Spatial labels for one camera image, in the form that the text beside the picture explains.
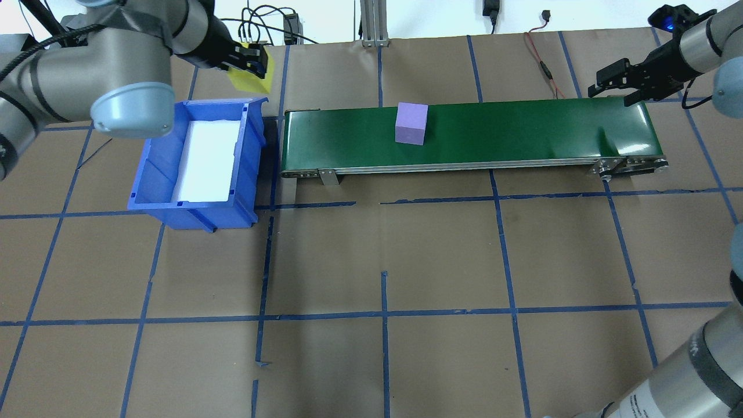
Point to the yellow foam block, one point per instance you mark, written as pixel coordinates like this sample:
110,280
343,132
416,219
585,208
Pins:
252,84

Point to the purple foam block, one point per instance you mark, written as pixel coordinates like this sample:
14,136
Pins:
411,125

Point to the black power adapter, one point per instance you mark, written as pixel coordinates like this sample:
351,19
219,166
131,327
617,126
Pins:
292,29

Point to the green conveyor belt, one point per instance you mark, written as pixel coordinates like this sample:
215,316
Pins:
522,128

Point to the white foam sheet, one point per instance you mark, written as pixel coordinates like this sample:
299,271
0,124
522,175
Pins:
206,162

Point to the blue plastic bin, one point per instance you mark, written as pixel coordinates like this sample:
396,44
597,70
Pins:
157,191

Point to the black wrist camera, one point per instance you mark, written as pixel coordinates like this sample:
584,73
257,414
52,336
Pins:
673,17

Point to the aluminium extrusion post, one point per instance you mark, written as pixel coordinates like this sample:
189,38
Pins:
372,23

